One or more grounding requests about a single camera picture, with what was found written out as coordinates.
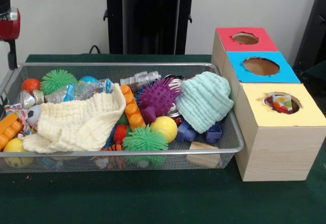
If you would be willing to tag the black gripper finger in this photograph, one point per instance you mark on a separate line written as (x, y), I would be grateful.
(12, 56)

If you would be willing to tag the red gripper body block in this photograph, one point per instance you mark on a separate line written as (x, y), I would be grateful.
(10, 28)

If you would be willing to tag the colourful dotted cloth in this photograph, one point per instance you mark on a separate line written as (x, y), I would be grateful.
(21, 114)
(280, 103)

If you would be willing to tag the orange toy building brick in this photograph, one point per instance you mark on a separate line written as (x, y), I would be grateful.
(9, 131)
(132, 112)

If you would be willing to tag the wooden box with three holes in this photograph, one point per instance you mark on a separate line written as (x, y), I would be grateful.
(280, 152)

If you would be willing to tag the green spiky rubber ball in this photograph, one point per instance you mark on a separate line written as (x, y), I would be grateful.
(144, 140)
(56, 80)

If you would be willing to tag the cream knitted cloth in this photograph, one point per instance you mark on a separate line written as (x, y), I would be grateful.
(76, 124)

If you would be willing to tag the purple spiky rubber toy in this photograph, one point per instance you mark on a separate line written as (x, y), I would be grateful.
(156, 96)

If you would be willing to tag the yellow plastic ball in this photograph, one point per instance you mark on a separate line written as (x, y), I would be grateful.
(163, 127)

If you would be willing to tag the mint green knitted cloth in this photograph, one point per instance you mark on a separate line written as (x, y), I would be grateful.
(202, 99)

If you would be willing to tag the plain wooden wedge block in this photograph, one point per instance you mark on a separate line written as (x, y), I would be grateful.
(202, 146)

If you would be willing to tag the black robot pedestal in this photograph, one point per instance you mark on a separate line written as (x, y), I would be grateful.
(152, 17)

